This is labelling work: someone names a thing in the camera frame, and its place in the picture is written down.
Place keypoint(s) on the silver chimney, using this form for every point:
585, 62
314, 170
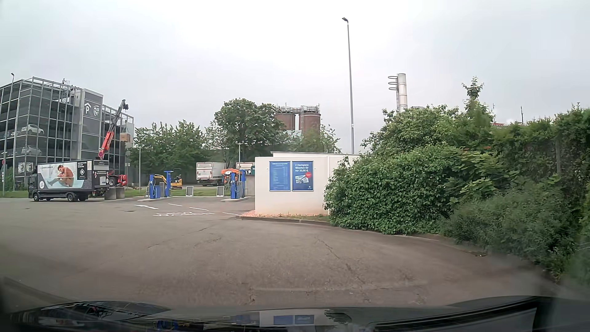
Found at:
402, 92

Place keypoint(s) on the car's own bonnet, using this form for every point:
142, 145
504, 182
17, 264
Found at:
295, 318

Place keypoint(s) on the yellow excavator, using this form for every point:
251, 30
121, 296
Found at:
171, 181

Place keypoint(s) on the tall grey lamp post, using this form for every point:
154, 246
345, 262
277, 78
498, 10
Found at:
351, 92

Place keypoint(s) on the blue vacuum station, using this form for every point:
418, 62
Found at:
160, 185
237, 184

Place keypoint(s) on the large green bushes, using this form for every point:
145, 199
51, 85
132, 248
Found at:
415, 189

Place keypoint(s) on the white lorry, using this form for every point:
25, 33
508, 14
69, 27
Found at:
209, 172

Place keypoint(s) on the white building with blue posters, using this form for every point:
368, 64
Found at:
285, 203

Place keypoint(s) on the brown round silos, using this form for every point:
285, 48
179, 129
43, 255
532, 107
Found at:
299, 121

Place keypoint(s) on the black lorry with billboard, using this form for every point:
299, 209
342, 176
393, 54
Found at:
64, 180

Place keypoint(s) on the gravel strip with kerb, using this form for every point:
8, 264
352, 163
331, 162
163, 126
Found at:
285, 216

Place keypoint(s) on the grey asphalt road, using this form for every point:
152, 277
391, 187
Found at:
193, 253

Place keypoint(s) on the concrete rings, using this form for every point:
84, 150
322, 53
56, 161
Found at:
114, 192

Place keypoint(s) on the row of trees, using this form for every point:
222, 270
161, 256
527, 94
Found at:
244, 129

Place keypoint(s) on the red crane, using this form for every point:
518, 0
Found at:
110, 133

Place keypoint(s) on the glass multi-storey car park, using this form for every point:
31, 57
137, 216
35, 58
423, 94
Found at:
46, 124

